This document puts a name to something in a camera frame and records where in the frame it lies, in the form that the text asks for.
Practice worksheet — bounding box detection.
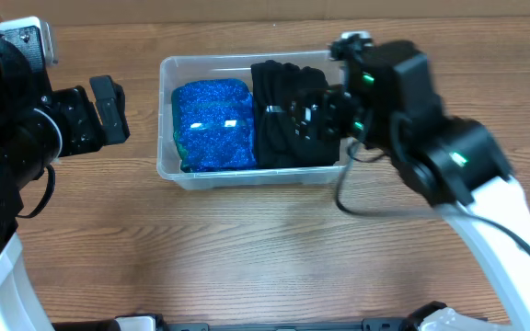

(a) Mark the large black garment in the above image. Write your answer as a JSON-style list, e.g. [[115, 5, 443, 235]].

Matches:
[[276, 66, 340, 167]]

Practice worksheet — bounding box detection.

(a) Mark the blue sequin garment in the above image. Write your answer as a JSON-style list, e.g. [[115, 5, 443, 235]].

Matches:
[[171, 79, 257, 173]]

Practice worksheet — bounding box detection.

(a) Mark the clear plastic storage bin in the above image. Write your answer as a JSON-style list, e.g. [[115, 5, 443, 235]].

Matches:
[[156, 51, 351, 190]]

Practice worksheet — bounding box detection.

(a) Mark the small black garment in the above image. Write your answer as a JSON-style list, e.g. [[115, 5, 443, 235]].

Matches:
[[250, 60, 299, 169]]

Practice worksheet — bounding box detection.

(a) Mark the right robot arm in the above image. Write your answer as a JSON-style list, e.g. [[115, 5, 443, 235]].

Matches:
[[282, 33, 530, 330]]

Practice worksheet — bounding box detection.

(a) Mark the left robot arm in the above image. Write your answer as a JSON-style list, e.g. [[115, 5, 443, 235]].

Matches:
[[0, 22, 130, 330]]

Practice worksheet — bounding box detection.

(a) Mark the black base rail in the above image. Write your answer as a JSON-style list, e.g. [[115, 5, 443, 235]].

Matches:
[[52, 314, 421, 331]]

